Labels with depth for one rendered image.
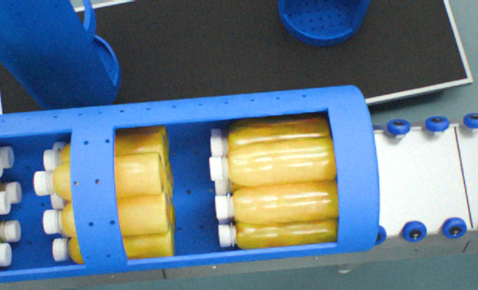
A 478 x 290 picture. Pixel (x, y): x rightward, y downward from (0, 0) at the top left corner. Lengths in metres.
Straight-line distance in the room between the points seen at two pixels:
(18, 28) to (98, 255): 0.68
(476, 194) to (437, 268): 0.94
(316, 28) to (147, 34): 0.55
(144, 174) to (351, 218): 0.33
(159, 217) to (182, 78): 1.17
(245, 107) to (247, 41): 1.19
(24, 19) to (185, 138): 0.49
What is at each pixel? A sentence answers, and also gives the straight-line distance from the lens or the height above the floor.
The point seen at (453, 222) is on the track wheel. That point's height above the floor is 0.98.
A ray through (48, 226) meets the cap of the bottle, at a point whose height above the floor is 1.13.
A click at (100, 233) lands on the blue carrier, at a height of 1.20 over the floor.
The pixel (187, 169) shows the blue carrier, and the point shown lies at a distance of 1.36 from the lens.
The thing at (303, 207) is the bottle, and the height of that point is 1.14.
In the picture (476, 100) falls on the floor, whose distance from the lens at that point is 2.53.
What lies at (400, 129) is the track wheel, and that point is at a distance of 1.39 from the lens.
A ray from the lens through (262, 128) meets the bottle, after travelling 1.20.
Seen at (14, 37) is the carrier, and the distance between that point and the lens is 1.70.
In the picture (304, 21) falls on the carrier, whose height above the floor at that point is 0.16.
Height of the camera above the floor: 2.29
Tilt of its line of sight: 75 degrees down
